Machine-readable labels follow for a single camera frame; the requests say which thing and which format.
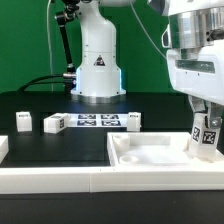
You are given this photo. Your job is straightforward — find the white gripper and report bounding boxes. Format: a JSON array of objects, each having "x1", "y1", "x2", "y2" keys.
[{"x1": 167, "y1": 46, "x2": 224, "y2": 129}]

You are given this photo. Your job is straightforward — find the white square table top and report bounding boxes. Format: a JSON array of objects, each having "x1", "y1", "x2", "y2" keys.
[{"x1": 107, "y1": 132, "x2": 224, "y2": 166}]

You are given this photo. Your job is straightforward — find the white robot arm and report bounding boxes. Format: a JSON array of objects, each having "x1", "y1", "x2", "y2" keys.
[{"x1": 72, "y1": 0, "x2": 224, "y2": 129}]

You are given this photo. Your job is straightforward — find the printed tag sheet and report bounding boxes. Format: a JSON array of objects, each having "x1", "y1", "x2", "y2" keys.
[{"x1": 68, "y1": 114, "x2": 128, "y2": 127}]

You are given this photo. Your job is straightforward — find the white U-shaped fence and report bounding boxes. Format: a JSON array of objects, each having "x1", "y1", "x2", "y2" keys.
[{"x1": 0, "y1": 136, "x2": 224, "y2": 194}]

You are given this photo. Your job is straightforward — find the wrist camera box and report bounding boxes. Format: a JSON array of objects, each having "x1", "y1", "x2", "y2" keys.
[{"x1": 161, "y1": 25, "x2": 172, "y2": 48}]

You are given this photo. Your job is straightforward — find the black cables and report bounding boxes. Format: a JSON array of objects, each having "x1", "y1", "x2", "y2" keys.
[{"x1": 17, "y1": 74, "x2": 73, "y2": 93}]

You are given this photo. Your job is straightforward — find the white thin cable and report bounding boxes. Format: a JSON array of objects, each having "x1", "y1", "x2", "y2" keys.
[{"x1": 46, "y1": 0, "x2": 55, "y2": 92}]

